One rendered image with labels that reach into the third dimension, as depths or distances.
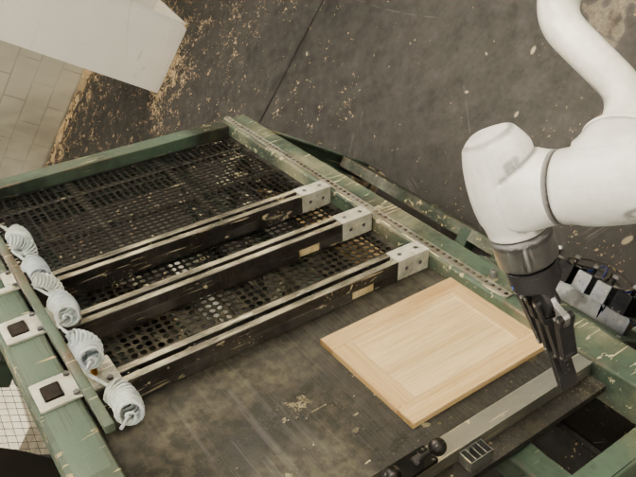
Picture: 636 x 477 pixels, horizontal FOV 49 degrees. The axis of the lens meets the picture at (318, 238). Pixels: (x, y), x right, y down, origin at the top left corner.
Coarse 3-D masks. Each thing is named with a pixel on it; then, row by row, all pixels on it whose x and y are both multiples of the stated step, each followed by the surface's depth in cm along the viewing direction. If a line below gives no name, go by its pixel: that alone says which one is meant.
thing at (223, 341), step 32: (384, 256) 210; (416, 256) 211; (320, 288) 198; (352, 288) 200; (256, 320) 185; (288, 320) 190; (96, 352) 159; (160, 352) 174; (192, 352) 174; (224, 352) 181; (64, 384) 160; (96, 384) 160; (160, 384) 173
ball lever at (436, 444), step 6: (432, 438) 139; (438, 438) 138; (432, 444) 138; (438, 444) 137; (444, 444) 138; (432, 450) 138; (438, 450) 137; (444, 450) 138; (414, 456) 147; (420, 456) 145; (426, 456) 143; (414, 462) 146; (420, 462) 147
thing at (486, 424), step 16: (576, 368) 172; (528, 384) 168; (544, 384) 167; (512, 400) 163; (528, 400) 163; (544, 400) 167; (480, 416) 159; (496, 416) 159; (512, 416) 160; (448, 432) 155; (464, 432) 155; (480, 432) 155; (496, 432) 158; (448, 448) 151; (464, 448) 152; (448, 464) 151
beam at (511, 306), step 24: (240, 120) 308; (288, 144) 286; (288, 168) 272; (336, 192) 250; (360, 192) 249; (408, 216) 235; (408, 240) 222; (432, 240) 221; (432, 264) 215; (480, 264) 210; (480, 288) 200; (504, 288) 199; (576, 336) 181; (600, 336) 181; (600, 360) 173; (624, 360) 173; (624, 384) 168; (624, 408) 170
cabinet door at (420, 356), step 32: (448, 288) 205; (384, 320) 192; (416, 320) 193; (448, 320) 193; (480, 320) 192; (512, 320) 192; (352, 352) 181; (384, 352) 182; (416, 352) 181; (448, 352) 181; (480, 352) 181; (512, 352) 180; (384, 384) 171; (416, 384) 171; (448, 384) 171; (480, 384) 171; (416, 416) 162
